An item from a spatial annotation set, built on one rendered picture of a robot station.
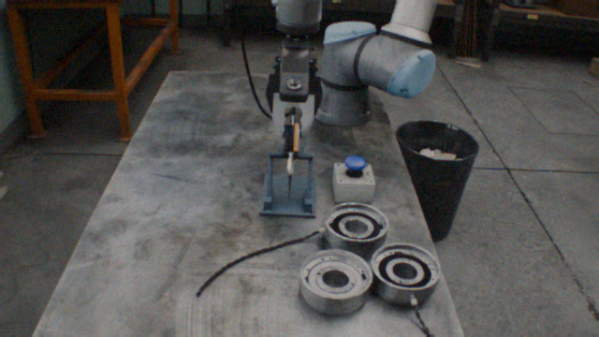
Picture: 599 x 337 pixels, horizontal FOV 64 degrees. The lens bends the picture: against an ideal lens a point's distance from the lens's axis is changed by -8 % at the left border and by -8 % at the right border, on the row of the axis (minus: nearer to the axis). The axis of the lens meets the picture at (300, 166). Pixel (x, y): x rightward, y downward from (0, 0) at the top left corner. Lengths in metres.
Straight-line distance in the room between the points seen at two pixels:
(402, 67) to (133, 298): 0.69
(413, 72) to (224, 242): 0.53
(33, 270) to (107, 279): 1.34
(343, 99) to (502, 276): 1.19
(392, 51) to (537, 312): 1.28
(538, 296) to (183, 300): 1.61
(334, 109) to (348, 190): 0.32
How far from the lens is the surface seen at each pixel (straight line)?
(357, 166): 0.95
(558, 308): 2.14
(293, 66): 0.83
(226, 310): 0.76
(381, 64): 1.13
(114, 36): 2.70
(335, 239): 0.84
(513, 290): 2.13
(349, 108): 1.23
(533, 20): 4.61
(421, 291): 0.77
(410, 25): 1.13
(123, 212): 0.96
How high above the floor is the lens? 1.36
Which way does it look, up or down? 31 degrees down
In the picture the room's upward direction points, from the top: 3 degrees clockwise
